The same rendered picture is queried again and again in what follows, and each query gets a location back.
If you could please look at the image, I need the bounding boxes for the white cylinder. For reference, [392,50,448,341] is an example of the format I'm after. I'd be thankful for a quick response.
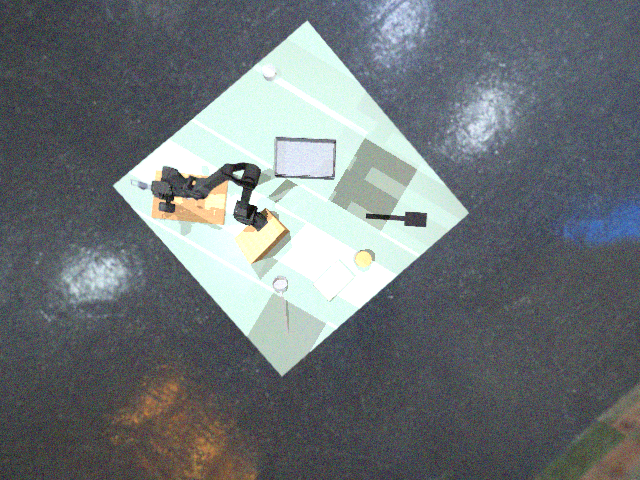
[263,64,277,81]

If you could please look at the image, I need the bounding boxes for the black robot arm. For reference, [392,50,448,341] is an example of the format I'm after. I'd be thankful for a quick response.
[151,162,268,232]

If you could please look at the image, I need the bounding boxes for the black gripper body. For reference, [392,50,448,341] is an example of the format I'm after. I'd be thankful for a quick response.
[158,165,181,213]

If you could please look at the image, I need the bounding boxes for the grey saucepan with thin handle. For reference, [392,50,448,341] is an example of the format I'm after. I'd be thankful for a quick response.
[272,275,289,334]

